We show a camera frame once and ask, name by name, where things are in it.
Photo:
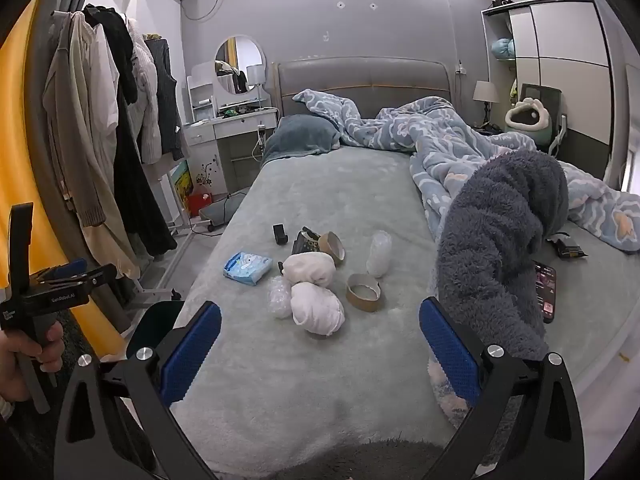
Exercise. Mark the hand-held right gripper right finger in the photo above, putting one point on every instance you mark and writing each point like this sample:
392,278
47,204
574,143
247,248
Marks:
450,350

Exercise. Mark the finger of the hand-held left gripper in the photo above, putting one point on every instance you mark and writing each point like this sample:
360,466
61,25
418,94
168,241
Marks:
65,271
97,276

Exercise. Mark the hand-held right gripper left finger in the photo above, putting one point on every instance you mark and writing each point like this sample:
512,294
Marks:
192,355

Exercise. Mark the dark teal trash bin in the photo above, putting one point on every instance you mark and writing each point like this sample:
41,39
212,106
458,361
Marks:
150,325

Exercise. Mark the cardboard tape roll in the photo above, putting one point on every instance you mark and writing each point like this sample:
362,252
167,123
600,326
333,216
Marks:
362,302
334,249

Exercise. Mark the blue tissue packet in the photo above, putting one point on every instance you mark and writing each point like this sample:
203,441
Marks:
247,268

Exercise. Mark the clear plastic wrap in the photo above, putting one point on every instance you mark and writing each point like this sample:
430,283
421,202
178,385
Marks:
279,297

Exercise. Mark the clear plastic bottle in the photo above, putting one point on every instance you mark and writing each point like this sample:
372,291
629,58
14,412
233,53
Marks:
379,255

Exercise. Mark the white paper wad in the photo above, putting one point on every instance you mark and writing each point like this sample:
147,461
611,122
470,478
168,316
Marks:
310,269
317,307

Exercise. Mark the dark patterned snack packet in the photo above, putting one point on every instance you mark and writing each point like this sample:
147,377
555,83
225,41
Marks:
306,244

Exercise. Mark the person's left hand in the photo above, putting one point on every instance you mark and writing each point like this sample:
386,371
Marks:
52,345

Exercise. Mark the long black dress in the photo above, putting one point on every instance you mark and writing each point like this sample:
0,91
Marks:
140,200

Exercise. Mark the white clothes rack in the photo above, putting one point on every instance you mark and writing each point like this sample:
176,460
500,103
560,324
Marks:
187,232

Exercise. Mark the black smartphone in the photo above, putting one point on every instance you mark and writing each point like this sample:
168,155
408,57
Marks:
545,290

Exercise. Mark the grey fleece garment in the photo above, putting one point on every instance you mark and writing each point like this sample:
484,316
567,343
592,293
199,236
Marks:
490,240

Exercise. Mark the yellow curtain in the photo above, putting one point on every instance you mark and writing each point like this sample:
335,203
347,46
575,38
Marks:
20,160

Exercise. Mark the red box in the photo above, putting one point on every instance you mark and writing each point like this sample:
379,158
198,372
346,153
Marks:
199,205

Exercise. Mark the yellow picture book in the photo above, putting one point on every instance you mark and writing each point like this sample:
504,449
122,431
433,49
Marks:
181,182

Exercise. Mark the grey floor appliance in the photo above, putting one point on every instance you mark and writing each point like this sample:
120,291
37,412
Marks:
222,210

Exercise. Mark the dark grey fleece clothing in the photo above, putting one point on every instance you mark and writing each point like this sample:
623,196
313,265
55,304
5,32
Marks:
360,462

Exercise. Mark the beige coat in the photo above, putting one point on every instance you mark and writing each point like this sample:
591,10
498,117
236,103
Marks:
85,125

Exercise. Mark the small black clip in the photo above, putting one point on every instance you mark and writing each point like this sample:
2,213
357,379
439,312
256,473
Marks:
279,234

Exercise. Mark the white knit sweater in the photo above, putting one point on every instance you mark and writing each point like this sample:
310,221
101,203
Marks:
145,105

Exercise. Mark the grey knit vest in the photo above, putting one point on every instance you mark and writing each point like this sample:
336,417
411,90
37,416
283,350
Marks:
167,95

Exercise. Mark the white dressing table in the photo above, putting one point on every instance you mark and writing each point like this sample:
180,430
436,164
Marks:
230,127

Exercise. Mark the blue patterned blanket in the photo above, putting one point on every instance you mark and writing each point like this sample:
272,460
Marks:
400,130

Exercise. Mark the black hanging garment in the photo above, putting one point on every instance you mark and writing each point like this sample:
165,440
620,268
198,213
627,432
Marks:
117,45

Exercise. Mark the white and green plush pet bed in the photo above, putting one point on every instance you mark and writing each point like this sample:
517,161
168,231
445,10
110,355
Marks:
530,122

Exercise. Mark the teal pillow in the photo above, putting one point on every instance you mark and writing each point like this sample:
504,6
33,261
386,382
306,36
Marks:
300,135

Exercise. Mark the white table lamp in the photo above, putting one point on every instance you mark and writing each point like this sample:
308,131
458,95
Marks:
255,75

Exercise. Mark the round mirror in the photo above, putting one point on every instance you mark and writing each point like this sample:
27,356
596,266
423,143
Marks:
240,62

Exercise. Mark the white bedside lamp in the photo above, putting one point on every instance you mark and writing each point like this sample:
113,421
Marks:
485,92

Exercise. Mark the grey chair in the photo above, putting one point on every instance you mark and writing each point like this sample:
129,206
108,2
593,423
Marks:
545,94

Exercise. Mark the grey padded headboard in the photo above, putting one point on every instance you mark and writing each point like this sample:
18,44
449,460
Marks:
360,77

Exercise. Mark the white and grey wardrobe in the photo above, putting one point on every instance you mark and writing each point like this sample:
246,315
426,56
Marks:
565,75

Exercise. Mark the light blue plush toy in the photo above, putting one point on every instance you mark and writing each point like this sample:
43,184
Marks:
502,49

